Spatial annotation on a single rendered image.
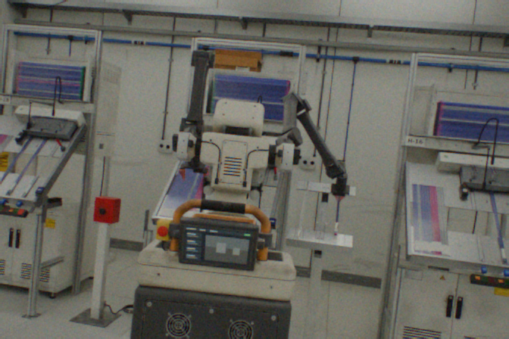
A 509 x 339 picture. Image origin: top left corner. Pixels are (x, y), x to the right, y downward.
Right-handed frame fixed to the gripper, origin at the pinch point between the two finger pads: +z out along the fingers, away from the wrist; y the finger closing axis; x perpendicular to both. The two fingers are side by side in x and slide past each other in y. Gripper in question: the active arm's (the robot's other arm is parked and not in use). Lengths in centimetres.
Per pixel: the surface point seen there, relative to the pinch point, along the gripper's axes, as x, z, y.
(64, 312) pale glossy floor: 55, 79, 165
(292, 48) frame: -95, -38, 40
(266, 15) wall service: -224, 4, 80
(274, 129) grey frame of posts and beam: -57, 1, 45
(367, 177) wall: -146, 121, -30
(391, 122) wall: -182, 81, -46
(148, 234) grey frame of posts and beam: 25, 23, 107
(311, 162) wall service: -149, 112, 23
